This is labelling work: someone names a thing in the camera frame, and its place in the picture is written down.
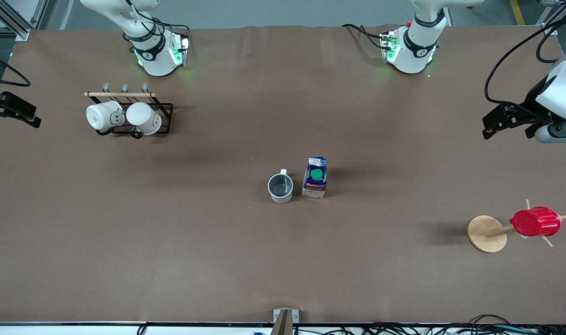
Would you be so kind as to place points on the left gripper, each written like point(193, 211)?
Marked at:
point(530, 108)

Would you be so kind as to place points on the blue white milk carton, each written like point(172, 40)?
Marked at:
point(315, 186)

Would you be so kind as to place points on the white mug grey inside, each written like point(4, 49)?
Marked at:
point(281, 186)

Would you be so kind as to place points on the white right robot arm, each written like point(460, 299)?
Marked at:
point(155, 60)

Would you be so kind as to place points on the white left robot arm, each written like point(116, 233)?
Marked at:
point(417, 51)

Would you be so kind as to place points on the red plastic cup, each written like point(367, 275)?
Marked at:
point(536, 222)

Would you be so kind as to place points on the wooden cup tree stand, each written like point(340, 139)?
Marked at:
point(485, 237)

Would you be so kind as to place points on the white mug printed bottom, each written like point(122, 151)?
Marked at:
point(101, 115)

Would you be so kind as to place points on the white mug plain bottom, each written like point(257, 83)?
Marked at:
point(143, 116)

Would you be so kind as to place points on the aluminium frame profile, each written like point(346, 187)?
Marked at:
point(21, 33)
point(550, 29)

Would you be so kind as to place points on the metal table edge bracket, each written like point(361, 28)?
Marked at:
point(276, 315)

